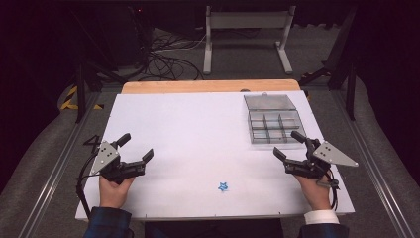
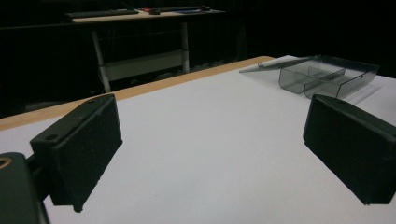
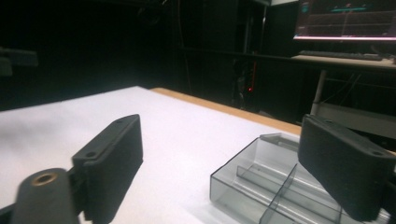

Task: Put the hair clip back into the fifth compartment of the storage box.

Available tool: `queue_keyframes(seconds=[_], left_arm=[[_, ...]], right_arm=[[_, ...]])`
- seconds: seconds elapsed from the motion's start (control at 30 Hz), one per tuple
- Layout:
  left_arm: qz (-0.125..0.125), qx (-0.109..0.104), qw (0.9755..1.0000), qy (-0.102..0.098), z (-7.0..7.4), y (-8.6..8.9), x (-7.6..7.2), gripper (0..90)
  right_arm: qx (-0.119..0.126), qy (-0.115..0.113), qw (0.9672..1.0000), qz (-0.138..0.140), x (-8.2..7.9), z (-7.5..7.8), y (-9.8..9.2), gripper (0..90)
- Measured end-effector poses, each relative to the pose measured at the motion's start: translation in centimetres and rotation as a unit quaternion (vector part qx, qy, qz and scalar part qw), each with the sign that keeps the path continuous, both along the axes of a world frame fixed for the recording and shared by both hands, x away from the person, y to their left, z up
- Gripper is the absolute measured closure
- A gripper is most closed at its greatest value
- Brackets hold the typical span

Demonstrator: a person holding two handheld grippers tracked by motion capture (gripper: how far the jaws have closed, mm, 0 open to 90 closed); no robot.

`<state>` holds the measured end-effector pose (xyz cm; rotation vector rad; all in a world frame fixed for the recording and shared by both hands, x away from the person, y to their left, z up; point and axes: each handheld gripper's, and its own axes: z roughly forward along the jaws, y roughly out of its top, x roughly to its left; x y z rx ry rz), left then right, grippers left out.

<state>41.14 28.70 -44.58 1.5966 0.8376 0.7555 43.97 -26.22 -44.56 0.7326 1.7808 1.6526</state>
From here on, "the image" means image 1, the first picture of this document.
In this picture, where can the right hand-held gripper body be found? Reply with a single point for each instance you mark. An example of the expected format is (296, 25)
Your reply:
(327, 155)

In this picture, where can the black tripod stand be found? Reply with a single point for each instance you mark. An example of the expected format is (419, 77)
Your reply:
(81, 82)

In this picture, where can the white metal stand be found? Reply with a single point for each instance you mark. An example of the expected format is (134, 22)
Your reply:
(247, 20)

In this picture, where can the white table board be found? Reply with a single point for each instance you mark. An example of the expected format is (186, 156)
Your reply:
(198, 139)

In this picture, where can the person's dark lap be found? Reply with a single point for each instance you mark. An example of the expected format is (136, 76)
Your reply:
(214, 229)

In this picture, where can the person's left hand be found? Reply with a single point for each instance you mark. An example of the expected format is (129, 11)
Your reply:
(112, 195)

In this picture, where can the person's right hand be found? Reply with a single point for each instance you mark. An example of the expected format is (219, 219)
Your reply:
(316, 195)

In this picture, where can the small blue star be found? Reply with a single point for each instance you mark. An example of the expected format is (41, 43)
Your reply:
(223, 186)

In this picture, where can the clear plastic compartment box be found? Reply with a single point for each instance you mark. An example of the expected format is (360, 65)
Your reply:
(272, 120)

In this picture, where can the black angled stand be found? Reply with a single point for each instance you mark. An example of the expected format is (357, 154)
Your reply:
(341, 66)

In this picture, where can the black equipment box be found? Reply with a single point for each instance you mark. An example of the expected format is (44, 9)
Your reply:
(130, 36)

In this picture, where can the metal floor rail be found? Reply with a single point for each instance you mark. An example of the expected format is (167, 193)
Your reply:
(373, 165)
(56, 168)

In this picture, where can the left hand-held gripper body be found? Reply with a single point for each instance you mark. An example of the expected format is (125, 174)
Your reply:
(114, 167)

